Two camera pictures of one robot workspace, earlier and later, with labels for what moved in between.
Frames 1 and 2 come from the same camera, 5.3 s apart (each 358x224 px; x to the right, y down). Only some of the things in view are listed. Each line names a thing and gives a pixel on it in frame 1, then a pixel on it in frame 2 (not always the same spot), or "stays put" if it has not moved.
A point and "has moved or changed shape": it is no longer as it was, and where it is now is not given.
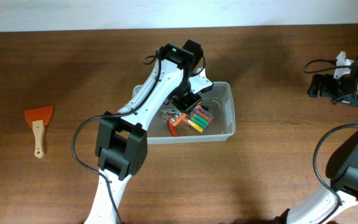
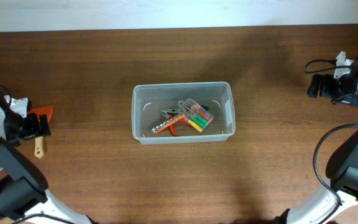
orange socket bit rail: (177, 119) has moved or changed shape
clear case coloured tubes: (200, 119) stays put
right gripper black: (324, 91) stays put
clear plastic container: (219, 99) stays put
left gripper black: (188, 105) → (33, 130)
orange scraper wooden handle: (38, 117) stays put
